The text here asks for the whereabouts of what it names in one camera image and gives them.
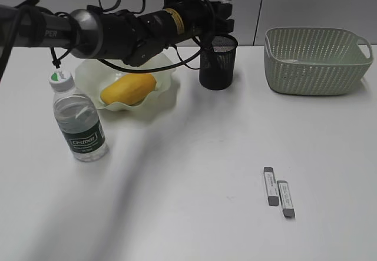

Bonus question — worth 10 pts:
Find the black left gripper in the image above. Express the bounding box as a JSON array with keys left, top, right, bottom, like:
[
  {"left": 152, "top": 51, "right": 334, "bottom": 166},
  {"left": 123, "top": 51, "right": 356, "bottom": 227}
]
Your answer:
[{"left": 158, "top": 0, "right": 234, "bottom": 42}]

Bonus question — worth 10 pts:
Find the yellow mango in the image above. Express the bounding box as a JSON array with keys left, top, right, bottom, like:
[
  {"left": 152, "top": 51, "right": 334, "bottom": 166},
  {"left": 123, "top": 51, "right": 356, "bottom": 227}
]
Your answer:
[{"left": 100, "top": 74, "right": 157, "bottom": 105}]

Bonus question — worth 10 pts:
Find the clear water bottle green label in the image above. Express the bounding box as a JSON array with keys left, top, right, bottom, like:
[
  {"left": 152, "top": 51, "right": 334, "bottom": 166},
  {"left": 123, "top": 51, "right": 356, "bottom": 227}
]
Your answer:
[{"left": 49, "top": 69, "right": 108, "bottom": 162}]

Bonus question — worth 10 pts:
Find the grey white eraser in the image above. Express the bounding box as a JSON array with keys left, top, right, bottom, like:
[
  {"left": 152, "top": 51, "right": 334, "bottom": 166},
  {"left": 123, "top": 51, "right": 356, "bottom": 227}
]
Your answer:
[
  {"left": 277, "top": 180, "right": 295, "bottom": 219},
  {"left": 263, "top": 167, "right": 279, "bottom": 207}
]

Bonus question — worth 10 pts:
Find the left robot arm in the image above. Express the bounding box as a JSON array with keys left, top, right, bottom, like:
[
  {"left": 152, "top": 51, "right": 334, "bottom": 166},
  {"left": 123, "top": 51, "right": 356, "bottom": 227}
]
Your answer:
[{"left": 1, "top": 0, "right": 234, "bottom": 68}]

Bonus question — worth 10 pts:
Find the black mesh pen holder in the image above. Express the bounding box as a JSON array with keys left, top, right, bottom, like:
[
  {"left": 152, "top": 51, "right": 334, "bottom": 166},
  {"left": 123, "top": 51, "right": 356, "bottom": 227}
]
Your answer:
[{"left": 199, "top": 34, "right": 238, "bottom": 91}]

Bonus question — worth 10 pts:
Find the pale green plastic basket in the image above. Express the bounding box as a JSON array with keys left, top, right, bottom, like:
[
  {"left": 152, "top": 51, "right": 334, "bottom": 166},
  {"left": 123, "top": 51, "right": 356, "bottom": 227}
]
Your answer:
[{"left": 264, "top": 27, "right": 374, "bottom": 96}]

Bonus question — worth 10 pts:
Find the frosted wavy glass plate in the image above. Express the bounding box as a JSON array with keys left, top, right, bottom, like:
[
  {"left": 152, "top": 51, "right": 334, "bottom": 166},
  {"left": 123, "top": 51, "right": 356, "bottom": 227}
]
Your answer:
[{"left": 74, "top": 60, "right": 175, "bottom": 111}]

